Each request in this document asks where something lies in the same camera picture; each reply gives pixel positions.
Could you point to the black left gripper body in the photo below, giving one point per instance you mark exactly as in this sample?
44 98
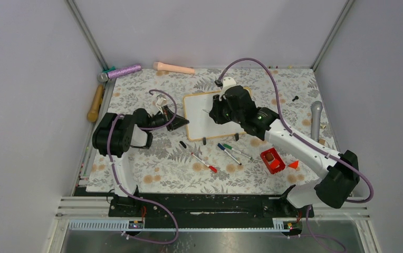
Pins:
161 119

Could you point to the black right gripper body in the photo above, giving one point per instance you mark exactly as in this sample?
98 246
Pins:
223 114

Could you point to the yellow framed whiteboard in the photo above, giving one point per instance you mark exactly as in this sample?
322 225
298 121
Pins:
200 123

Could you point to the black marker cap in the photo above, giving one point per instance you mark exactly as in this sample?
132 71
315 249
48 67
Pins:
183 144

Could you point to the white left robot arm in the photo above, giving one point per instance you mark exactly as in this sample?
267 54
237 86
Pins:
118 135

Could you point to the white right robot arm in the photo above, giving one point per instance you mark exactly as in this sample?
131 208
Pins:
335 180

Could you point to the green capped marker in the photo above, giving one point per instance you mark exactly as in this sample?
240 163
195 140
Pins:
237 151

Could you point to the blue capped marker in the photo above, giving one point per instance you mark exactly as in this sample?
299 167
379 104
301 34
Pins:
228 153

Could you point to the pink toy microphone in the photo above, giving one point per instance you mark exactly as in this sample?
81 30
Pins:
159 66

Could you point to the red capped marker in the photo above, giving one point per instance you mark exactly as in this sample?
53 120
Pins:
212 168

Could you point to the purple glitter toy microphone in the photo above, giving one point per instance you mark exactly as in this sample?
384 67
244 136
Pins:
114 73

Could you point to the red plastic box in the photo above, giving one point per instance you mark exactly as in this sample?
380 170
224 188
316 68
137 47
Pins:
272 161

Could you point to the silver toy microphone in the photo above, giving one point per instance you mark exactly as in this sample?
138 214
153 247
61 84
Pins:
316 110

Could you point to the orange triangular piece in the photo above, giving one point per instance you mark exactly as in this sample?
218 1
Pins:
294 165

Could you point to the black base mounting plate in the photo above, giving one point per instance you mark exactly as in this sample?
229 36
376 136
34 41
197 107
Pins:
167 207

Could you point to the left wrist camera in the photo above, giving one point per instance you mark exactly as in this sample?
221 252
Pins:
161 101

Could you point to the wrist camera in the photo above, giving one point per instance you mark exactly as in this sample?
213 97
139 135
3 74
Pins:
161 101
225 83

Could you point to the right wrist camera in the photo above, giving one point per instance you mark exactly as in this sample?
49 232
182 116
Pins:
225 83

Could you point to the white slotted cable duct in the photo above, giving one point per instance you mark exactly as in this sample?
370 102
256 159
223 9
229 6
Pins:
134 225

